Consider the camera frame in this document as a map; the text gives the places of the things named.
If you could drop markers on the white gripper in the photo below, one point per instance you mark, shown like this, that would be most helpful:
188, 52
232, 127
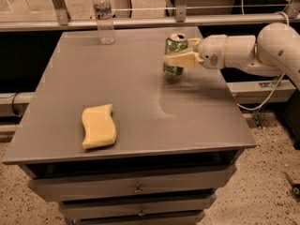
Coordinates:
212, 52

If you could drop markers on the green soda can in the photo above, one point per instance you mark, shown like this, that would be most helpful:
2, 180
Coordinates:
175, 43

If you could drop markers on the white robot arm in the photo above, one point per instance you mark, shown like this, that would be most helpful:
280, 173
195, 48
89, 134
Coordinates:
274, 51

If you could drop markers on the yellow S-shaped sponge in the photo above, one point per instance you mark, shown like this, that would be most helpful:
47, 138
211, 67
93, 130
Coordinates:
99, 127

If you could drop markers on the grey drawer cabinet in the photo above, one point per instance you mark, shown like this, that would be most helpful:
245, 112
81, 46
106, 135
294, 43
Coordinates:
161, 122

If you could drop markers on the clear plastic water bottle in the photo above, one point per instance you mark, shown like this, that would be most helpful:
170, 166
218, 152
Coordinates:
104, 17

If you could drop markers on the top grey drawer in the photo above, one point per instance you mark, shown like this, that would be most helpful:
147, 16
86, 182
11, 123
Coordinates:
131, 183

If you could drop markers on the grey drawer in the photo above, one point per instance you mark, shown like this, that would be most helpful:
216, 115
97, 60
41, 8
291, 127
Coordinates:
137, 207
131, 183
173, 218

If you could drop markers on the middle grey drawer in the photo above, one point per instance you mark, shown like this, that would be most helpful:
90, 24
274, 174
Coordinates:
137, 207

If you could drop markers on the bottom grey drawer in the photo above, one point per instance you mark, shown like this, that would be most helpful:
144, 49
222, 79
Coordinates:
173, 218

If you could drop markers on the black caster wheel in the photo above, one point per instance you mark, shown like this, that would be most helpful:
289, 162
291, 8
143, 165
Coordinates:
295, 186

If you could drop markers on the metal railing frame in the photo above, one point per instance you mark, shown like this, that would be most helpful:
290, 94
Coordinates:
35, 15

